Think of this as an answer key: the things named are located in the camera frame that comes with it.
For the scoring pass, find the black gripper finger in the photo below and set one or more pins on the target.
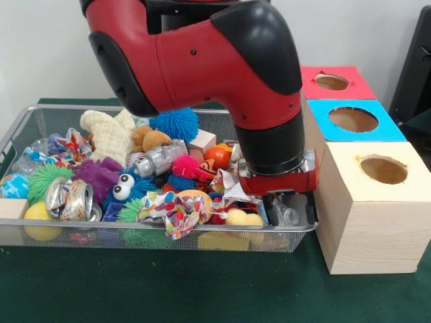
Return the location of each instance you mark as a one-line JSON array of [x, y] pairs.
[[311, 208], [270, 208]]

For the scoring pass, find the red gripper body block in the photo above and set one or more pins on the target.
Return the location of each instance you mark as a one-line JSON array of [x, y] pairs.
[[279, 185]]

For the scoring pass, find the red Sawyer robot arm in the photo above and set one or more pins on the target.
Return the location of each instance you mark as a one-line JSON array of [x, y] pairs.
[[202, 67]]

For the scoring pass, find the wooden box with three holes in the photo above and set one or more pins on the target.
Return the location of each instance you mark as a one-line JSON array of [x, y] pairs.
[[377, 235]]

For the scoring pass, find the blue spiky rubber ball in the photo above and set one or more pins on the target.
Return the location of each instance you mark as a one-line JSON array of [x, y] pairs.
[[175, 124]]

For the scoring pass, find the silver toy robot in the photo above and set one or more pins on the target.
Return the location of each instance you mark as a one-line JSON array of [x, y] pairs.
[[158, 158]]

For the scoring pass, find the dark green side tablecloth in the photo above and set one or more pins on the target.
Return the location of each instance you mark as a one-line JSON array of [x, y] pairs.
[[421, 134]]

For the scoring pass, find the purple knobby rubber ball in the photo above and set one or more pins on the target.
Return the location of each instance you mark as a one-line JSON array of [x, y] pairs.
[[97, 176]]

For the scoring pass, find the black upright panel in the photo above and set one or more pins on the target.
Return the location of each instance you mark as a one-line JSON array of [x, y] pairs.
[[415, 67]]

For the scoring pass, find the cream waffle cloth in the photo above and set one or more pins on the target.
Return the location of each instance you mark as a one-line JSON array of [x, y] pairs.
[[107, 134]]

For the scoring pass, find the crushed silver drink can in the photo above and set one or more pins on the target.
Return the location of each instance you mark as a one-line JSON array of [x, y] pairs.
[[69, 200]]

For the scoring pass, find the green spiky rubber ball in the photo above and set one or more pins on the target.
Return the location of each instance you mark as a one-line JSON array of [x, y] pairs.
[[43, 181]]

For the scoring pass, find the yellow ball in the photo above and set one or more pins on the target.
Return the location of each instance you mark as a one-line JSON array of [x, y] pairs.
[[33, 212]]

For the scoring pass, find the blue globe ball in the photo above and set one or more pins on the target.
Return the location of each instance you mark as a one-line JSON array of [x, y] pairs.
[[13, 185]]

